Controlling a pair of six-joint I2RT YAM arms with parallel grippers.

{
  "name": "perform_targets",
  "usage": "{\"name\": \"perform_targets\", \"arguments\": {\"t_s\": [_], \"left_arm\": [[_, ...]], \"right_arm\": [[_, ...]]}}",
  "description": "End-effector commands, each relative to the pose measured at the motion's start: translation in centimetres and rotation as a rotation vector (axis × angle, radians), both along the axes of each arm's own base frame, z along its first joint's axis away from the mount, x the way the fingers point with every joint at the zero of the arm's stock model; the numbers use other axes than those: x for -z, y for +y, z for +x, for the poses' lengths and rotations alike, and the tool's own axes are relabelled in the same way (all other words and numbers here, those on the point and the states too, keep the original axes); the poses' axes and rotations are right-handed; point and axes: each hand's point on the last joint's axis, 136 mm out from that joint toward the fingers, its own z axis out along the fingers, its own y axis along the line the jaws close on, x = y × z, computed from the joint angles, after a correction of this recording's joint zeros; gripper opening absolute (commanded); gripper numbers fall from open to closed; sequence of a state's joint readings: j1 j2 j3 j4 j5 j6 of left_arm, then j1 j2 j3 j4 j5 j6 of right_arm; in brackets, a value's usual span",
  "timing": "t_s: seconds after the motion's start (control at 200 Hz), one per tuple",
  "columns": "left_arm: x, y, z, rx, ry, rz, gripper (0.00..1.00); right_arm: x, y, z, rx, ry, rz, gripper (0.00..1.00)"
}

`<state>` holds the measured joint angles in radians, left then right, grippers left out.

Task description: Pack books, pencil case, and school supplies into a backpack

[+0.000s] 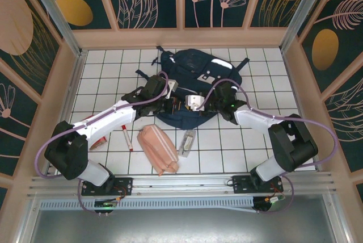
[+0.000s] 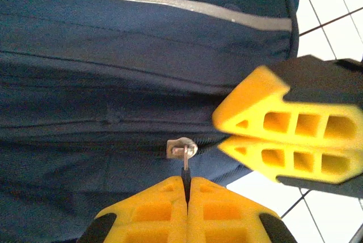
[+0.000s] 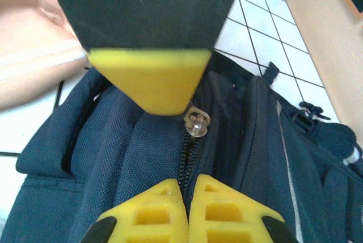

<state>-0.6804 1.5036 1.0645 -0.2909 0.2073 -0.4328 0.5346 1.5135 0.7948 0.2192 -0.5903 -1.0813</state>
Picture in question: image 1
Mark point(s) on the navy blue backpack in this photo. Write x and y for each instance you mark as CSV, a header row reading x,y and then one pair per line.
x,y
193,64

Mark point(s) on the small controller board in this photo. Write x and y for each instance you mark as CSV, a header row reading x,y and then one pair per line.
x,y
275,200
106,204

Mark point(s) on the clear plastic case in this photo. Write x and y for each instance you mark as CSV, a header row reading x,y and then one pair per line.
x,y
187,143

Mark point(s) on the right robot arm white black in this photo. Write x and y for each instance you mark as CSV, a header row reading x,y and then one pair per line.
x,y
252,118

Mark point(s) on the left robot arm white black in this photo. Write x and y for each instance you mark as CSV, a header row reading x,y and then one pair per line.
x,y
113,118

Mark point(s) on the red packet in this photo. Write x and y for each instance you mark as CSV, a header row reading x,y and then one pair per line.
x,y
99,143

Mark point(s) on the pink pencil case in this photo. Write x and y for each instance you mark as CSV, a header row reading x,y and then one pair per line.
x,y
157,146

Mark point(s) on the aluminium frame post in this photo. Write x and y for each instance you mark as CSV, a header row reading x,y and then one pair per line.
x,y
55,13
303,13

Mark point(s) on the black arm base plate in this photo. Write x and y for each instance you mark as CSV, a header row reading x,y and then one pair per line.
x,y
124,186
238,184

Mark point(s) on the aluminium table edge rail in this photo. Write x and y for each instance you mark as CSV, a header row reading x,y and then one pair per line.
x,y
72,84

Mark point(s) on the long aluminium base rail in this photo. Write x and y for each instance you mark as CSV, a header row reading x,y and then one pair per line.
x,y
181,182

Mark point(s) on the grey sheet metal panel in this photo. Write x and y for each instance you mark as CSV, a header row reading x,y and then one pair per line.
x,y
170,226

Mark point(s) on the red white marker pen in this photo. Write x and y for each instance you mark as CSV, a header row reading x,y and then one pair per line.
x,y
127,139

